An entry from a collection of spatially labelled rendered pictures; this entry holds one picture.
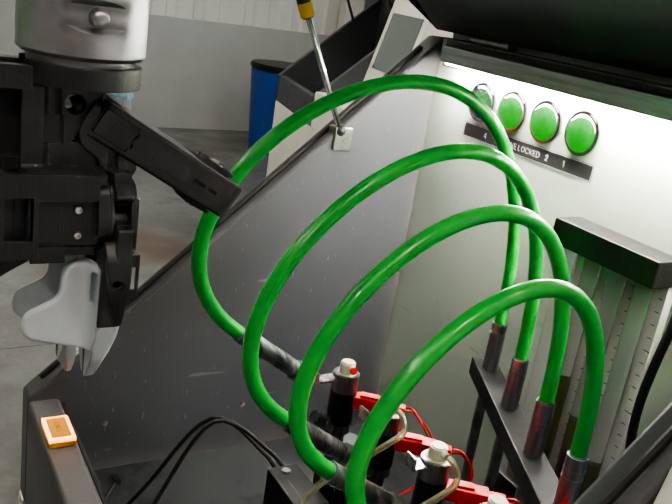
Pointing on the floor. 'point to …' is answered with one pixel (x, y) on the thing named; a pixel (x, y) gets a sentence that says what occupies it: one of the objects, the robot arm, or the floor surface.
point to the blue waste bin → (263, 96)
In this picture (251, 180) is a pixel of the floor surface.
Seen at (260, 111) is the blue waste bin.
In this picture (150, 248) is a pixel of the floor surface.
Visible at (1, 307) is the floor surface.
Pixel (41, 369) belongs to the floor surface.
